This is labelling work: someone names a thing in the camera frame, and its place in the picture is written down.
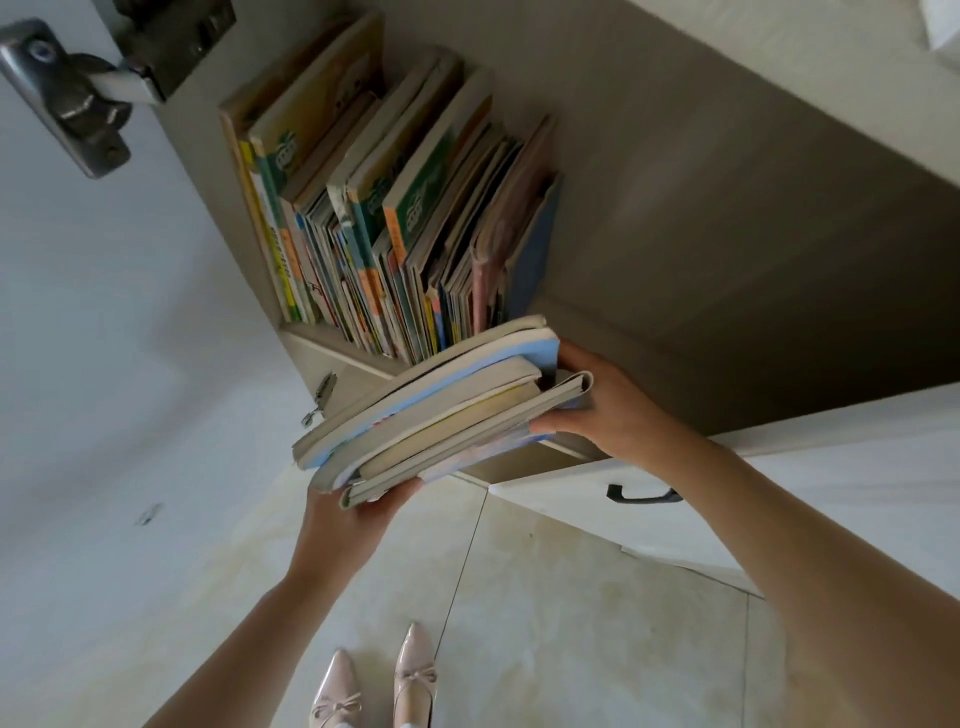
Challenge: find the small metal door hinge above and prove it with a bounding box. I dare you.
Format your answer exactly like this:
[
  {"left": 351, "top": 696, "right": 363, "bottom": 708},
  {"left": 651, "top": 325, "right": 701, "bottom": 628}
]
[{"left": 300, "top": 372, "right": 339, "bottom": 429}]

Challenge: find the white cabinet door with hinges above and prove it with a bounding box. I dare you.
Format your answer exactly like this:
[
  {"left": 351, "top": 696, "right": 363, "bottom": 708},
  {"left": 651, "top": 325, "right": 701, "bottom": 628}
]
[{"left": 0, "top": 0, "right": 331, "bottom": 699}]

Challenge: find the large metal door hinge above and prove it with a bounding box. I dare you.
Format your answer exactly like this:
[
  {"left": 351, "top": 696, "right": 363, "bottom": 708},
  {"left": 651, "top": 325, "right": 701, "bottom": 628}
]
[{"left": 0, "top": 0, "right": 238, "bottom": 180}]

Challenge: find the row of upright colourful books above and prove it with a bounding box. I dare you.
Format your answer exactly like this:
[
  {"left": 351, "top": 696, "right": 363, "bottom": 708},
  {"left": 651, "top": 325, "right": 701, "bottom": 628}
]
[{"left": 219, "top": 11, "right": 564, "bottom": 367}]

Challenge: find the thick book with cream pages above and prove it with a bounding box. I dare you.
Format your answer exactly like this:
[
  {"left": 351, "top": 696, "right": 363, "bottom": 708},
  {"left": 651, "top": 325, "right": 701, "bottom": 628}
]
[{"left": 309, "top": 357, "right": 544, "bottom": 495}]

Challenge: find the person's right hand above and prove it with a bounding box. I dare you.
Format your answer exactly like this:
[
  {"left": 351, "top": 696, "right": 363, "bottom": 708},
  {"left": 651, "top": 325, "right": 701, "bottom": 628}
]
[{"left": 528, "top": 341, "right": 712, "bottom": 483}]

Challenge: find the person's left forearm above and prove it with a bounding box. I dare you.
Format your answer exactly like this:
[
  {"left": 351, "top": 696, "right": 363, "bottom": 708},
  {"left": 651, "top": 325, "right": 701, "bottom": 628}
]
[{"left": 142, "top": 570, "right": 343, "bottom": 728}]

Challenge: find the person's left hand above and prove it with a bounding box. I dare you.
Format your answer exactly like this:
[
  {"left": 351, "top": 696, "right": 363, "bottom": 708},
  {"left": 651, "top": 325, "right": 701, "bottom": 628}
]
[{"left": 288, "top": 477, "right": 426, "bottom": 595}]

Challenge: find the thin grey-white book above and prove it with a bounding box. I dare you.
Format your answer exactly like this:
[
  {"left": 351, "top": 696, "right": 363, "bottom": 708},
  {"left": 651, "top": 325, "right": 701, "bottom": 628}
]
[{"left": 339, "top": 372, "right": 595, "bottom": 511}]

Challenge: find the thick book with blue cover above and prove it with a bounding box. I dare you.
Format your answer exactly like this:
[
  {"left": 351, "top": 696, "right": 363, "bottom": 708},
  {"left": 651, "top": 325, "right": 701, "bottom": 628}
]
[{"left": 291, "top": 315, "right": 561, "bottom": 472}]

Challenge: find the pink pointed bow shoe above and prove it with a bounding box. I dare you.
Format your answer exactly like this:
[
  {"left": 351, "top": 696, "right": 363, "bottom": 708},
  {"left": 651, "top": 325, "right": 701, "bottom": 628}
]
[
  {"left": 308, "top": 648, "right": 363, "bottom": 728},
  {"left": 393, "top": 621, "right": 439, "bottom": 728}
]

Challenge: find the person's right forearm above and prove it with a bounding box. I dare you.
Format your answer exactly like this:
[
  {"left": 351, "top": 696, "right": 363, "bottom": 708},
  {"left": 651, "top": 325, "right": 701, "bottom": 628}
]
[{"left": 671, "top": 438, "right": 960, "bottom": 728}]

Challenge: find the white cabinet door with handle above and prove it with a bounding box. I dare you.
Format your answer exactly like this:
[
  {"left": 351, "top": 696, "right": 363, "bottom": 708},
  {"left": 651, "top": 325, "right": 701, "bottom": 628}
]
[{"left": 487, "top": 382, "right": 960, "bottom": 601}]

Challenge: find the beige wooden bookshelf cabinet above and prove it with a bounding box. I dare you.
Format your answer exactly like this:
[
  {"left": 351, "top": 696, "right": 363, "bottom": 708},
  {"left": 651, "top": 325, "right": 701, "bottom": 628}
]
[{"left": 161, "top": 0, "right": 960, "bottom": 485}]

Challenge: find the black door handle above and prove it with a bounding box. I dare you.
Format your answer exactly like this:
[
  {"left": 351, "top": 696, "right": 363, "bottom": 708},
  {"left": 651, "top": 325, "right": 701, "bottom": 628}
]
[{"left": 606, "top": 483, "right": 684, "bottom": 505}]

